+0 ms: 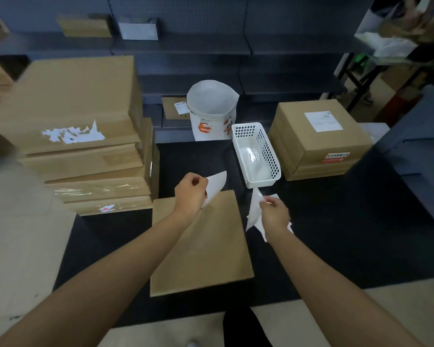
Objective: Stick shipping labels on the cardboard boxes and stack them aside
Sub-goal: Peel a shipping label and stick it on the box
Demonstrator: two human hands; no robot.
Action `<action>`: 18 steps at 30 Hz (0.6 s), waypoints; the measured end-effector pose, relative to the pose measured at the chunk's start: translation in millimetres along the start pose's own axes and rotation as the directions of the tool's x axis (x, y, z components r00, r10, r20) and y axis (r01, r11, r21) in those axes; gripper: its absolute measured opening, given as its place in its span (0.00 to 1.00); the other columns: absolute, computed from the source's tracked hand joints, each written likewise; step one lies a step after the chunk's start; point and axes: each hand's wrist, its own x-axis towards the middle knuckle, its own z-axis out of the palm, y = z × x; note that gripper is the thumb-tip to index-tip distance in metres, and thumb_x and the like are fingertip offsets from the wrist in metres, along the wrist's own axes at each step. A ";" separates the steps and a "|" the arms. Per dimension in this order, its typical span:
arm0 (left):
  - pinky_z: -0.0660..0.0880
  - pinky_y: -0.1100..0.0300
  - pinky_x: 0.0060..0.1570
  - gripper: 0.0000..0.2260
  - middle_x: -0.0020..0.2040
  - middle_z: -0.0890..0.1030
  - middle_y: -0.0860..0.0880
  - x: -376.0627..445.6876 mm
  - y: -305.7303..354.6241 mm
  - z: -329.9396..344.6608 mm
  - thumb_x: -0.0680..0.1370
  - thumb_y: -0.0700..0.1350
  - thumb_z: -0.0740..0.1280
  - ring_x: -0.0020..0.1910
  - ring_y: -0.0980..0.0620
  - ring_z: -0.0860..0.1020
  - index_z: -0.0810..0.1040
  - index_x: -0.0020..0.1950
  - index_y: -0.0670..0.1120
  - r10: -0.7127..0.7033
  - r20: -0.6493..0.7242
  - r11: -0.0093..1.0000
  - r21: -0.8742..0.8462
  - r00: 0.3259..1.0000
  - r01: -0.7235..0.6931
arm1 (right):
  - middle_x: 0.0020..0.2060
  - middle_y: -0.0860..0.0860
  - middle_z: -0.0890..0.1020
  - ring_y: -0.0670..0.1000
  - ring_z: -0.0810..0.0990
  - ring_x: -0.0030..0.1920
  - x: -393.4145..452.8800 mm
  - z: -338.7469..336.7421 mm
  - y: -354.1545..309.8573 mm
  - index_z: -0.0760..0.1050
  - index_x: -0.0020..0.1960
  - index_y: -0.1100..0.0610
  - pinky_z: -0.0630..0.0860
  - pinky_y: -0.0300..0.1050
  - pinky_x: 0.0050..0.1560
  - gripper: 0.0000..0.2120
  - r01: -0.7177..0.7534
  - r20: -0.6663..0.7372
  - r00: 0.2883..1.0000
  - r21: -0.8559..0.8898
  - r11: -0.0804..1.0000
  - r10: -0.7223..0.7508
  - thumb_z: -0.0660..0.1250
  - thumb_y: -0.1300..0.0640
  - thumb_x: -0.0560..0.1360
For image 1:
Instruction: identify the cardboard box with clear tape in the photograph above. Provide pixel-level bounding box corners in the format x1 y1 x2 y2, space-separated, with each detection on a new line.
45 145 160 203

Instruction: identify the cardboard box with torn label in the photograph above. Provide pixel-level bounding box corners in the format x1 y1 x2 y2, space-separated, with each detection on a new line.
0 56 144 156

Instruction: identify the dark grey pegboard shelf unit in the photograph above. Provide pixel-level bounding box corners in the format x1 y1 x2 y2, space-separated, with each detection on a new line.
0 0 377 142

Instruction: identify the white flat box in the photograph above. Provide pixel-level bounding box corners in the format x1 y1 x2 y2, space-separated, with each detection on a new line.
118 19 160 41

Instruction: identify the cardboard box with red-white sticker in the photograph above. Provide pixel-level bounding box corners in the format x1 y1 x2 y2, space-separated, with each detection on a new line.
63 194 155 217

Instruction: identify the cardboard box with shipping label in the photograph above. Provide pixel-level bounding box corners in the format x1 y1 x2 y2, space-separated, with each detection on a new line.
269 99 373 174

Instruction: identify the brown cardboard box on shelf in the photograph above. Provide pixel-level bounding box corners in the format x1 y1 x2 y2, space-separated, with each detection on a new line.
56 14 113 38

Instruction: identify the pile of brown cardboard packaging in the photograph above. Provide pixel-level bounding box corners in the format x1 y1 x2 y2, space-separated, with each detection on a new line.
378 0 434 47

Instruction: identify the white plastic bag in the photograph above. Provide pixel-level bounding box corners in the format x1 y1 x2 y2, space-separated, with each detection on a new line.
363 32 419 58

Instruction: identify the curled white paper label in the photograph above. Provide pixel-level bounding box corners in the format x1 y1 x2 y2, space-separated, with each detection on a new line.
202 171 228 209

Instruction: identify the person's right hand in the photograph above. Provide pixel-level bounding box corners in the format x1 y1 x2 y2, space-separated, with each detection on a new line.
259 196 292 245

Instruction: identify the person's black trouser leg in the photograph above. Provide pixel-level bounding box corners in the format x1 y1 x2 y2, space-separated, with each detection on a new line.
222 307 273 347

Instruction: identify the grey metal cabinet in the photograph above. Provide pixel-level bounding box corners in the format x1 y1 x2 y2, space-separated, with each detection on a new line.
374 76 434 225

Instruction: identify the small cardboard box white label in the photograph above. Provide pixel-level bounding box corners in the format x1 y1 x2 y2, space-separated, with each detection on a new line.
161 97 192 121

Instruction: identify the person's left forearm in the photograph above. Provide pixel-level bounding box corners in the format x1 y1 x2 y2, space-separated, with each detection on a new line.
0 210 197 347

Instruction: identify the white label backing sheet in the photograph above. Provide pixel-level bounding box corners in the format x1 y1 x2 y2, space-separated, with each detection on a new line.
246 188 294 243

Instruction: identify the white fabric bin orange print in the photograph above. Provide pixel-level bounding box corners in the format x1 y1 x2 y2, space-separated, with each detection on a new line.
187 80 240 142

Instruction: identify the person's left hand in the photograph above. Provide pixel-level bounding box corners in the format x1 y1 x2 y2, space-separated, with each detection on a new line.
174 173 209 224

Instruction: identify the black frame table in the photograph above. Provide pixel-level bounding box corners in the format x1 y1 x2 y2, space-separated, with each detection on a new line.
338 36 434 113

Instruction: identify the white plastic perforated basket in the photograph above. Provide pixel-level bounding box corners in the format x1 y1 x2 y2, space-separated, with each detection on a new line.
232 122 282 189

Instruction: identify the person's right forearm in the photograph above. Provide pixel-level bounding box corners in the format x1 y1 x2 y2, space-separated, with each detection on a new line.
266 227 426 347

